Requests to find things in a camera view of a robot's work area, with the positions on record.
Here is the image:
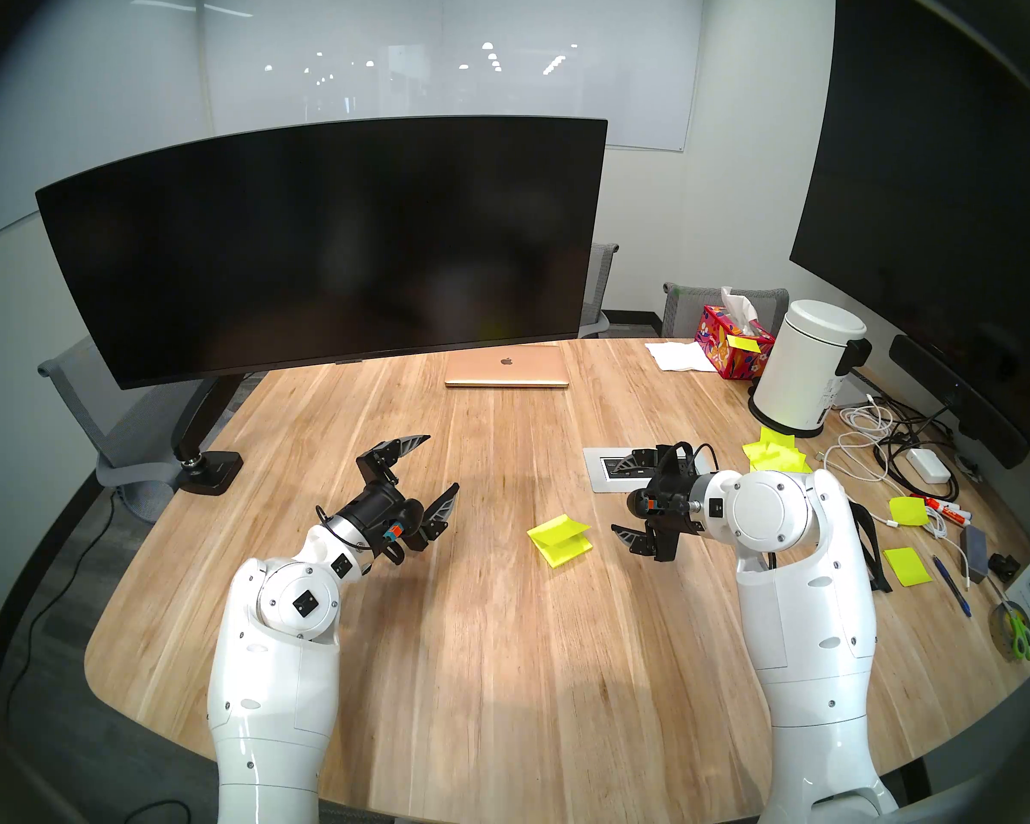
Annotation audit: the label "black cable bundle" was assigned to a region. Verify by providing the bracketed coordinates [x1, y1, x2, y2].
[875, 402, 966, 501]

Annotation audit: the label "rose gold closed laptop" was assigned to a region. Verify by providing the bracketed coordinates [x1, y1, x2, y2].
[444, 344, 570, 391]

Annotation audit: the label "large black wall television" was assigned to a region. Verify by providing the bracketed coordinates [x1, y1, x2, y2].
[788, 0, 1030, 454]

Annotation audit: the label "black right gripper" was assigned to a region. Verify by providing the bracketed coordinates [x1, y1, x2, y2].
[609, 443, 706, 564]

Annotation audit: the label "white charging cable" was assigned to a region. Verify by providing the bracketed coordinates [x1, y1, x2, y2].
[811, 391, 979, 593]

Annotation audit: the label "grey mesh office chair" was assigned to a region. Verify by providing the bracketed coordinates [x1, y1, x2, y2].
[661, 283, 791, 341]
[38, 335, 224, 523]
[579, 242, 621, 341]

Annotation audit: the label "green handled scissors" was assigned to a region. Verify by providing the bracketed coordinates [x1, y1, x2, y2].
[1000, 599, 1030, 662]

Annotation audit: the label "colourful tissue box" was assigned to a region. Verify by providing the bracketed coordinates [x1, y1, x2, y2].
[694, 287, 777, 380]

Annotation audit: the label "yellow sticky note pad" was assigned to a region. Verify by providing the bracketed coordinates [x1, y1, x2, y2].
[527, 515, 591, 547]
[537, 532, 591, 569]

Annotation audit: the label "black video sound bar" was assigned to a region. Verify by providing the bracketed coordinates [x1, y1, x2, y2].
[889, 334, 1030, 470]

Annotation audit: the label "silver table power outlet panel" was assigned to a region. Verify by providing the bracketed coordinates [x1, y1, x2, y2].
[582, 445, 653, 494]

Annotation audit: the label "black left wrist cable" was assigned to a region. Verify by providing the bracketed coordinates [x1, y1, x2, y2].
[316, 505, 404, 567]

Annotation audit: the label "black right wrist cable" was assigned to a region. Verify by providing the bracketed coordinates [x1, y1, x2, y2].
[657, 440, 722, 488]

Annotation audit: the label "red white marker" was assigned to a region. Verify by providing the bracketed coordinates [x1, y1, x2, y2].
[910, 494, 972, 524]

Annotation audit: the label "grey whiteboard eraser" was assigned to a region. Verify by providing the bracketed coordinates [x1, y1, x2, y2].
[961, 526, 992, 583]

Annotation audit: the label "white paper napkin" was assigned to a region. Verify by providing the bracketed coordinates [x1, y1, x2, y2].
[645, 341, 715, 373]

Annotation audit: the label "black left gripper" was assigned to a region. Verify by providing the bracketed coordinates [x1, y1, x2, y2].
[336, 434, 461, 566]

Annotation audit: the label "curved black ultrawide monitor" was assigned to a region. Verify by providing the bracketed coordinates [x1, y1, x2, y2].
[36, 116, 609, 391]

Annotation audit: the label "yellow sticky pad right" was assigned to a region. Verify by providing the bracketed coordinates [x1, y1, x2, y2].
[882, 546, 934, 588]

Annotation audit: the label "glass wall whiteboard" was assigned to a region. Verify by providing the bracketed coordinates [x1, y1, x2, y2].
[202, 0, 705, 152]

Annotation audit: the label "black floor cable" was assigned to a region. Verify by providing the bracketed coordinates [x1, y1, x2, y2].
[0, 488, 117, 720]

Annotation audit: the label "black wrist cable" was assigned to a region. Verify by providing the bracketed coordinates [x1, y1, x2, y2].
[657, 440, 722, 488]
[316, 505, 404, 567]

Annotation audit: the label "loose yellow sticky notes pile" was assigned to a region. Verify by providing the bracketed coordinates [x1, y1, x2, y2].
[742, 426, 812, 473]

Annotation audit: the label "blue pen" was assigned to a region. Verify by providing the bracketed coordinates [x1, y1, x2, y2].
[933, 554, 972, 619]

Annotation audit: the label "white cylindrical trash can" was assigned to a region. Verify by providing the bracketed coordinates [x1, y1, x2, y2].
[748, 299, 873, 439]

